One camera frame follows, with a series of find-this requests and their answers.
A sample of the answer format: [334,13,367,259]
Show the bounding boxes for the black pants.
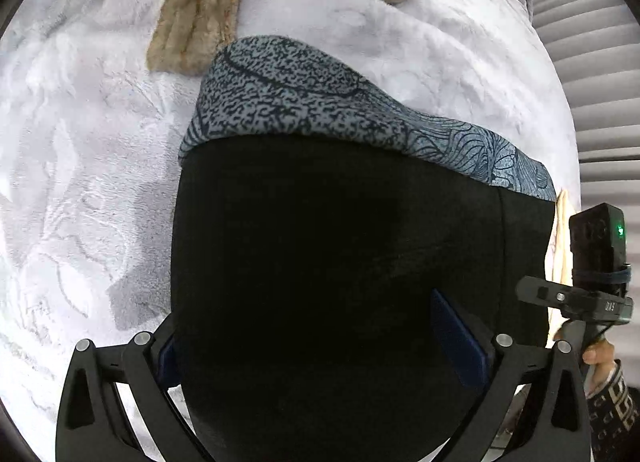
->
[171,135,554,461]

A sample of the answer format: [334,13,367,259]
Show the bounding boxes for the patterned sleeve forearm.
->
[587,360,640,462]

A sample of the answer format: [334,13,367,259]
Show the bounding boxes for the person's right hand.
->
[582,330,618,397]

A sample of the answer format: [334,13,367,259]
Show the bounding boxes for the grey curtain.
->
[533,0,639,268]

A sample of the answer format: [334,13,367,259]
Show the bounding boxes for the lavender plush bedspread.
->
[1,0,580,461]

